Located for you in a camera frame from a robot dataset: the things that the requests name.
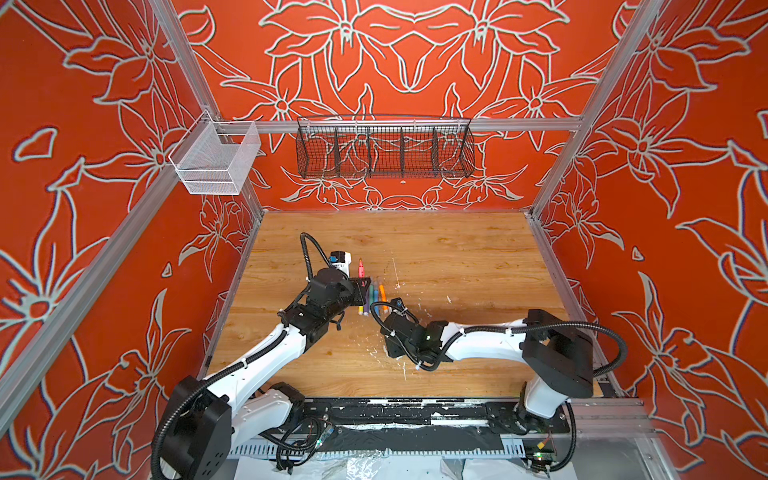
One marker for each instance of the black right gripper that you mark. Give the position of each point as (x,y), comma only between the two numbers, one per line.
(389,350)

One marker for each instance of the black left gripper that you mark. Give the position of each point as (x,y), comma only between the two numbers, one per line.
(357,290)

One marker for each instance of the orange highlighter pen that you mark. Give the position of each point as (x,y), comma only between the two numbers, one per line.
(384,310)

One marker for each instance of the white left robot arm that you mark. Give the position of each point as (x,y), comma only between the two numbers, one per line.
(205,418)

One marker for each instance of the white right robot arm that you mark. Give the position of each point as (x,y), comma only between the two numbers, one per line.
(560,355)

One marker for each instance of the white mesh basket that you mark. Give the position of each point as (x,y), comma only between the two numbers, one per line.
(206,164)

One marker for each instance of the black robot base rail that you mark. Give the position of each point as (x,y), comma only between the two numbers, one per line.
(420,425)

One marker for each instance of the black wire basket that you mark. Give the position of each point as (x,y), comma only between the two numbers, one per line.
(367,146)

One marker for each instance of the aluminium corner frame post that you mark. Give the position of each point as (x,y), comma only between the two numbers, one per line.
(168,20)

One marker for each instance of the right aluminium frame post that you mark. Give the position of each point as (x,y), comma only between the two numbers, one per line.
(626,47)

